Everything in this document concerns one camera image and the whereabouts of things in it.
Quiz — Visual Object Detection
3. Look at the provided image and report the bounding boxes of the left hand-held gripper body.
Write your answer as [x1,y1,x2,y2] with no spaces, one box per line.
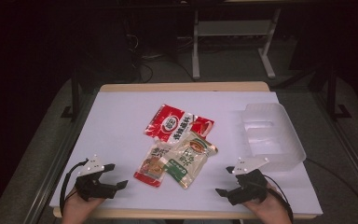
[74,154,119,202]

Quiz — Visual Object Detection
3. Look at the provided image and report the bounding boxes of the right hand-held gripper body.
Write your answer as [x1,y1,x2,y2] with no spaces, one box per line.
[227,157,269,206]

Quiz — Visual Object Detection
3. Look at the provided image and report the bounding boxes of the small red and white packet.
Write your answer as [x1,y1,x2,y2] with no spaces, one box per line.
[133,141,172,189]

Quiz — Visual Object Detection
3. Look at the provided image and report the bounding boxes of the green and beige food packet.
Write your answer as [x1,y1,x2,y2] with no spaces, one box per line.
[158,130,219,189]

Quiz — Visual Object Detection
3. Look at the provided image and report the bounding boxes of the translucent plastic container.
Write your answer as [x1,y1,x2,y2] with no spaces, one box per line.
[241,102,307,173]

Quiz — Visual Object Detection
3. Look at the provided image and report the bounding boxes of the large red seasoning packet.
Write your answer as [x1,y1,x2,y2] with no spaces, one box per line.
[143,103,215,144]

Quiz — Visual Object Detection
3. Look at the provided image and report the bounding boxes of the person's right hand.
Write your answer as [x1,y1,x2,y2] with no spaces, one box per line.
[242,186,293,224]

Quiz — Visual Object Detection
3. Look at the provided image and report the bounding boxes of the person's left hand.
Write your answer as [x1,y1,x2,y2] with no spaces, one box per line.
[61,187,105,224]

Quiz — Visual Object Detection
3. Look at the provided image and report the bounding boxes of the white table mat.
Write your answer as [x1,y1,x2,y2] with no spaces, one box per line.
[48,91,324,216]

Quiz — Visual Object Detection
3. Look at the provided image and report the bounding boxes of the black metal stand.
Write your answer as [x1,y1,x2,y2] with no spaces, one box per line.
[325,64,352,120]
[60,68,82,122]

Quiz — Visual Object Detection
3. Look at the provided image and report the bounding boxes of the wooden table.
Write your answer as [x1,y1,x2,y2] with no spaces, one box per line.
[52,81,318,220]

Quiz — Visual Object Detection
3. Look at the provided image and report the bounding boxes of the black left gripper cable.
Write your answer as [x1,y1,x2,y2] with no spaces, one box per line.
[59,158,90,217]

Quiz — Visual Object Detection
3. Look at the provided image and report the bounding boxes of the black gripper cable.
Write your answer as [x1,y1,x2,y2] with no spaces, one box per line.
[262,174,295,224]
[59,158,90,217]

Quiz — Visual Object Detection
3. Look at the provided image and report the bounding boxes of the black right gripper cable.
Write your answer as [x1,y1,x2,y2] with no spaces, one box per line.
[262,174,295,224]

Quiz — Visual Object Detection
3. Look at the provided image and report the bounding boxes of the aluminium rail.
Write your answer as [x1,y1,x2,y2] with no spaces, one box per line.
[310,90,358,203]
[22,92,98,224]

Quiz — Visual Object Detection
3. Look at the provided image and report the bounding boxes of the black floor cable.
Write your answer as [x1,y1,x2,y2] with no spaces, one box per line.
[304,158,358,218]

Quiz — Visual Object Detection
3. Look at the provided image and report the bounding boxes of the bundle of dark floor cables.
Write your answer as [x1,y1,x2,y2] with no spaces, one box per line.
[125,31,197,83]

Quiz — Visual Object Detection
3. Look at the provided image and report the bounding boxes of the white metal frame stand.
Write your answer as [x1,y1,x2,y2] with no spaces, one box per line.
[191,7,282,80]

